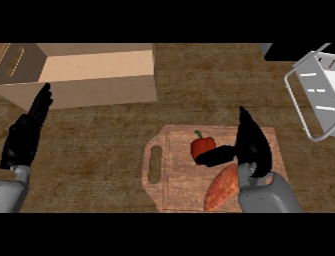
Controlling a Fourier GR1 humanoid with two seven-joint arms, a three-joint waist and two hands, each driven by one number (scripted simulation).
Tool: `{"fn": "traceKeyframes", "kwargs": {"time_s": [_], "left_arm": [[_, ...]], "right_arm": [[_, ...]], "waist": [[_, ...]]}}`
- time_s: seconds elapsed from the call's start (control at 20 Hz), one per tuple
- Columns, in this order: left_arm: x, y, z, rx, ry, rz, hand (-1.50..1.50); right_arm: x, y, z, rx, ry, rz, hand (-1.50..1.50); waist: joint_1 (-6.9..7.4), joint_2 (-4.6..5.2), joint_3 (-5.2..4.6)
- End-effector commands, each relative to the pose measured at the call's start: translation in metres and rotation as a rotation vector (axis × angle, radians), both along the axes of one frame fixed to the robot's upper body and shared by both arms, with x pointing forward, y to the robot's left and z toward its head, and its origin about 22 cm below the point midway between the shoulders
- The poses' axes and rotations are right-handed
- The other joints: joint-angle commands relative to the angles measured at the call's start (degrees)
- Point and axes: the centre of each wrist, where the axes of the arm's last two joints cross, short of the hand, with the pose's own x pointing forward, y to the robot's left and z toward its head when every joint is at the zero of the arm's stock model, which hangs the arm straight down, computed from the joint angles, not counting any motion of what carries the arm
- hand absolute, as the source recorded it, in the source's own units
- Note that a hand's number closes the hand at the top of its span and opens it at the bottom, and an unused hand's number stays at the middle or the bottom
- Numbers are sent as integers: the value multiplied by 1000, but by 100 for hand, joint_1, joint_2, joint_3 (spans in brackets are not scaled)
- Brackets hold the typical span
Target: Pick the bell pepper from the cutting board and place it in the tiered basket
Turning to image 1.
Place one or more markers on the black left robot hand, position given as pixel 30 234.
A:
pixel 22 136

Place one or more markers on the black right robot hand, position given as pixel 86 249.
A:
pixel 251 143

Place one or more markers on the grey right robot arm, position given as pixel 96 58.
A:
pixel 266 195

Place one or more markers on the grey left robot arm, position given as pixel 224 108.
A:
pixel 1 193

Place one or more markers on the red bell pepper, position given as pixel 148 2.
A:
pixel 202 146

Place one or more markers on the wooden cutting board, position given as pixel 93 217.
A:
pixel 177 180

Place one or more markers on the orange sweet potato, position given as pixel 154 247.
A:
pixel 222 188

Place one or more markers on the open cardboard box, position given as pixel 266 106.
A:
pixel 86 73

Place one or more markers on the black appliance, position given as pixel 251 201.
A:
pixel 303 51

